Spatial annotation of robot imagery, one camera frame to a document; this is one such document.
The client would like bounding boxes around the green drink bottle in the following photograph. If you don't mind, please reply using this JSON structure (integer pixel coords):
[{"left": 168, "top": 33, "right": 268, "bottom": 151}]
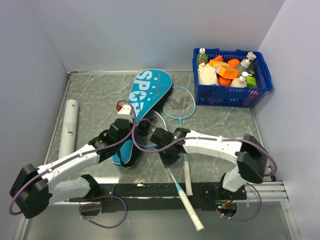
[{"left": 196, "top": 48, "right": 208, "bottom": 66}]

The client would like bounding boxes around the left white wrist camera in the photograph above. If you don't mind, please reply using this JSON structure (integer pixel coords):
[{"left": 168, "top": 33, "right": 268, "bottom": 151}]
[{"left": 116, "top": 104, "right": 133, "bottom": 123}]

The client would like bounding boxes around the orange fruit front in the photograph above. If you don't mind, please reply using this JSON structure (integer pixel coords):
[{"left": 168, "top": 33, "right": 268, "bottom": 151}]
[{"left": 217, "top": 76, "right": 232, "bottom": 87}]

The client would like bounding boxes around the blue plastic basket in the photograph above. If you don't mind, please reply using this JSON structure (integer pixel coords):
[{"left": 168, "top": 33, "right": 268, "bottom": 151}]
[{"left": 192, "top": 48, "right": 273, "bottom": 108}]

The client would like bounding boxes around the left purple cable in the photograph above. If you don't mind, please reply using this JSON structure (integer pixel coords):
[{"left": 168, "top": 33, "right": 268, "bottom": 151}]
[{"left": 8, "top": 99, "right": 138, "bottom": 228}]

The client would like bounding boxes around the green box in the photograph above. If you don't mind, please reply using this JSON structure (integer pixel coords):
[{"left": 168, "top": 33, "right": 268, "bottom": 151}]
[{"left": 246, "top": 76, "right": 257, "bottom": 88}]

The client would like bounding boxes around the badminton racket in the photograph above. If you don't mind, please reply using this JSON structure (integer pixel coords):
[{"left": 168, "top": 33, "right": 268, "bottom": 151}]
[
  {"left": 162, "top": 86, "right": 196, "bottom": 196},
  {"left": 134, "top": 110, "right": 205, "bottom": 232}
]

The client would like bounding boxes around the beige cloth bag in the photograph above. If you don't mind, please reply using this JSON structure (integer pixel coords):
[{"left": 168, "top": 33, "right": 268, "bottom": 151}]
[{"left": 197, "top": 62, "right": 219, "bottom": 86}]

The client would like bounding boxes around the orange carton box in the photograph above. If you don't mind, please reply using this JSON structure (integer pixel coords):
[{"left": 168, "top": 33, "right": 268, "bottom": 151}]
[{"left": 208, "top": 59, "right": 239, "bottom": 80}]

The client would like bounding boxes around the white shuttlecock tube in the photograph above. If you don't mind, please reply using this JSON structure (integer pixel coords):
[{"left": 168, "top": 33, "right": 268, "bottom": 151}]
[{"left": 58, "top": 99, "right": 79, "bottom": 159}]

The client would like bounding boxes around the white pump bottle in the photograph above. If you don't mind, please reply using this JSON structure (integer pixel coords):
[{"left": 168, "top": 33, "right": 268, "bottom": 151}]
[{"left": 230, "top": 71, "right": 252, "bottom": 88}]

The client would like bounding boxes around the grey pump bottle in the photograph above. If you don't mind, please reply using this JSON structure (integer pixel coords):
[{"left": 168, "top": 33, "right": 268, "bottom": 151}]
[{"left": 235, "top": 51, "right": 257, "bottom": 78}]

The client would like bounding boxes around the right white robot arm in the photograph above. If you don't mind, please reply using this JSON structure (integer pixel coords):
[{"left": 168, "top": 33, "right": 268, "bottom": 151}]
[{"left": 150, "top": 128, "right": 270, "bottom": 199}]

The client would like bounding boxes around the blue racket cover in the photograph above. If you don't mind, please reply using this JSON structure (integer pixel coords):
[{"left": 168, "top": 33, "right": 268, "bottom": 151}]
[{"left": 111, "top": 69, "right": 173, "bottom": 168}]

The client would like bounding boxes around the orange fruit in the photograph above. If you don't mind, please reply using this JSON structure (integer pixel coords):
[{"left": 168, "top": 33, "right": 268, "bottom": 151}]
[
  {"left": 217, "top": 76, "right": 232, "bottom": 87},
  {"left": 227, "top": 58, "right": 240, "bottom": 68}
]

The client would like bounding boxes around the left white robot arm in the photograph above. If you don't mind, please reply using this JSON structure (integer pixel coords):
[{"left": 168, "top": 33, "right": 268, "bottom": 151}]
[{"left": 9, "top": 118, "right": 133, "bottom": 219}]

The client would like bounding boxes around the orange fruit back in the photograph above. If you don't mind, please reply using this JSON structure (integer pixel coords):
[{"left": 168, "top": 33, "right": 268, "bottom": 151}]
[{"left": 227, "top": 58, "right": 240, "bottom": 68}]

